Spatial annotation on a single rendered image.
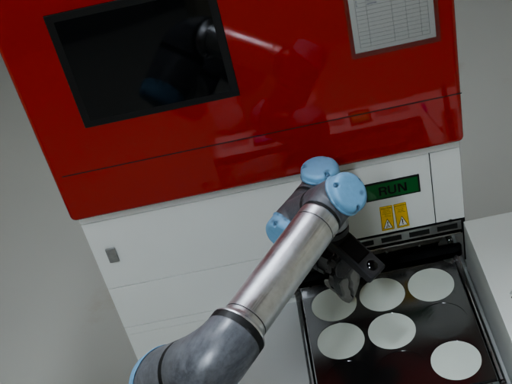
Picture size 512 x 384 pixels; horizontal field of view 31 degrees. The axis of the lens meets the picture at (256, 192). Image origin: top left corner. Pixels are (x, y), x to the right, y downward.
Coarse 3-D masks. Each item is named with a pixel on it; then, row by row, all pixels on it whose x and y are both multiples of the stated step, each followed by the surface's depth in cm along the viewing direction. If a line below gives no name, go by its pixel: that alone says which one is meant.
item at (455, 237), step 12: (408, 240) 205; (420, 240) 204; (432, 240) 204; (444, 240) 205; (456, 240) 205; (372, 252) 205; (384, 252) 205; (396, 252) 206; (456, 252) 209; (396, 264) 210; (408, 264) 209; (420, 264) 209; (300, 288) 210
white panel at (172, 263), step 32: (384, 160) 191; (416, 160) 192; (448, 160) 192; (224, 192) 193; (256, 192) 193; (288, 192) 194; (416, 192) 197; (448, 192) 198; (96, 224) 195; (128, 224) 196; (160, 224) 197; (192, 224) 197; (224, 224) 198; (256, 224) 199; (352, 224) 201; (416, 224) 203; (96, 256) 201; (128, 256) 202; (160, 256) 202; (192, 256) 203; (224, 256) 204; (256, 256) 205; (416, 256) 211; (128, 288) 207; (160, 288) 208; (192, 288) 209; (224, 288) 210; (128, 320) 214; (160, 320) 215; (192, 320) 215
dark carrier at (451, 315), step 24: (432, 264) 204; (312, 288) 205; (360, 288) 203; (456, 288) 197; (312, 312) 200; (360, 312) 197; (384, 312) 196; (408, 312) 194; (432, 312) 193; (456, 312) 192; (312, 336) 195; (432, 336) 188; (456, 336) 187; (480, 336) 186; (336, 360) 188; (360, 360) 187; (384, 360) 186; (408, 360) 185
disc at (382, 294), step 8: (376, 280) 203; (384, 280) 203; (392, 280) 202; (368, 288) 202; (376, 288) 202; (384, 288) 201; (392, 288) 201; (400, 288) 200; (360, 296) 201; (368, 296) 200; (376, 296) 200; (384, 296) 199; (392, 296) 199; (400, 296) 198; (368, 304) 198; (376, 304) 198; (384, 304) 198; (392, 304) 197
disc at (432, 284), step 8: (424, 272) 203; (432, 272) 202; (440, 272) 202; (416, 280) 201; (424, 280) 201; (432, 280) 200; (440, 280) 200; (448, 280) 199; (408, 288) 200; (416, 288) 199; (424, 288) 199; (432, 288) 198; (440, 288) 198; (448, 288) 198; (416, 296) 197; (424, 296) 197; (432, 296) 197; (440, 296) 196
